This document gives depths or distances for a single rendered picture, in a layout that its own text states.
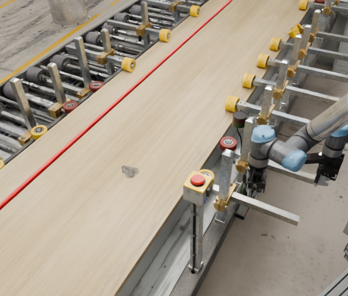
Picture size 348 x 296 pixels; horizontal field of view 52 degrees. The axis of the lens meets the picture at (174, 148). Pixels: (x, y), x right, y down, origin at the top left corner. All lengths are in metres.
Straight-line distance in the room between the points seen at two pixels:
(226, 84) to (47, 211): 1.21
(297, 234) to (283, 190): 0.38
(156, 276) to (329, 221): 1.46
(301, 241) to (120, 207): 1.42
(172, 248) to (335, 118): 0.90
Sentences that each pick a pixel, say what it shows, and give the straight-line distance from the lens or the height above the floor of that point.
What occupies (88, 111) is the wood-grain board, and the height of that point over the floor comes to 0.90.
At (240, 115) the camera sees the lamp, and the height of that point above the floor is 1.11.
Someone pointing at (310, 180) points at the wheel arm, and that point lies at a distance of 1.69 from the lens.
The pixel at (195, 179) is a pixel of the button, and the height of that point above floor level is 1.23.
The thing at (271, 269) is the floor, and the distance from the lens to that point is 2.38.
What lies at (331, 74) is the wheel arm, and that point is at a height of 0.96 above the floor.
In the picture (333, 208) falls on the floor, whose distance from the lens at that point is 2.78.
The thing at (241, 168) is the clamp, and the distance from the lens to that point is 1.68.
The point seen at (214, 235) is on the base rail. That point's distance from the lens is 1.61.
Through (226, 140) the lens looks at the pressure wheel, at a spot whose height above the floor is 0.90.
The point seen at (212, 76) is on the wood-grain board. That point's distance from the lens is 2.20.
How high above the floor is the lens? 2.04
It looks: 43 degrees down
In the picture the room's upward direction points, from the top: 2 degrees counter-clockwise
